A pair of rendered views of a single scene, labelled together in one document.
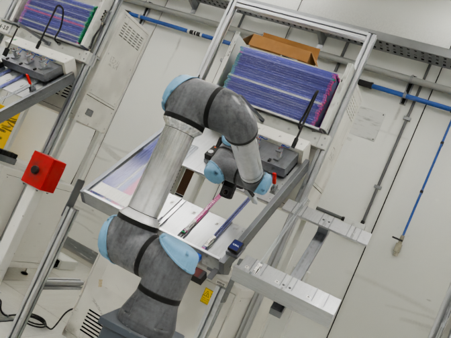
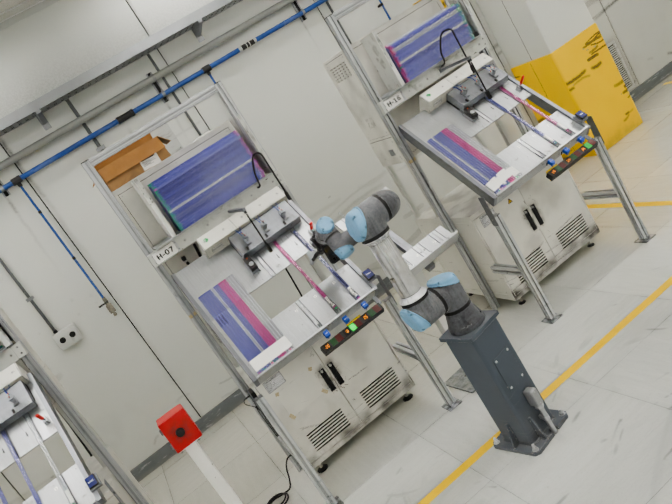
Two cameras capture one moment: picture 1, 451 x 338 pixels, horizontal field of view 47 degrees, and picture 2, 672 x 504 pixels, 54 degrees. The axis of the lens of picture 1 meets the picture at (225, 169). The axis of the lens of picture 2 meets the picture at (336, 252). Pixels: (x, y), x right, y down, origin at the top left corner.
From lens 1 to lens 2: 198 cm
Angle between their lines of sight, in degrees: 43
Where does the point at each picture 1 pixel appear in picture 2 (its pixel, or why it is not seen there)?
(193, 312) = (357, 344)
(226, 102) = (392, 198)
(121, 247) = (434, 312)
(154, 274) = (457, 299)
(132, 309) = (468, 321)
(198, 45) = not seen: outside the picture
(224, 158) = (342, 238)
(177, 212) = (309, 308)
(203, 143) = (226, 268)
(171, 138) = (389, 245)
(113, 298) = (310, 409)
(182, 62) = not seen: outside the picture
